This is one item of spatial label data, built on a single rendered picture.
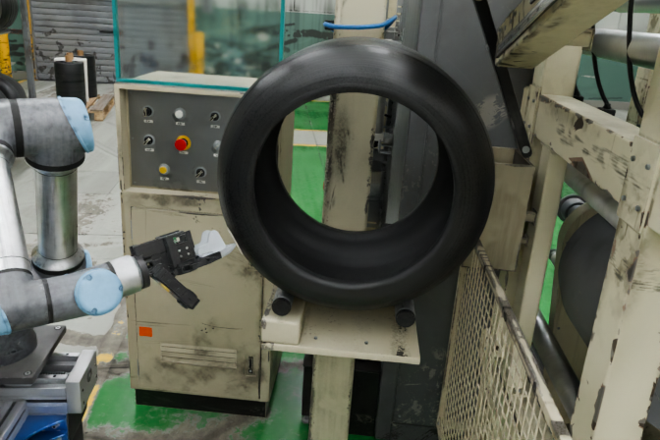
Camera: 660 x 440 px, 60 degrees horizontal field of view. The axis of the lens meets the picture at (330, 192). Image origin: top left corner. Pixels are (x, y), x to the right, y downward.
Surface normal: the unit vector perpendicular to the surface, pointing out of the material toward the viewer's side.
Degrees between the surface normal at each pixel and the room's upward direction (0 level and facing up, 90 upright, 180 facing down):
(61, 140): 103
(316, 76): 80
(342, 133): 90
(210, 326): 89
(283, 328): 90
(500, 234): 90
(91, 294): 66
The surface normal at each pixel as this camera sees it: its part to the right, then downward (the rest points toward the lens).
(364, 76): -0.05, 0.13
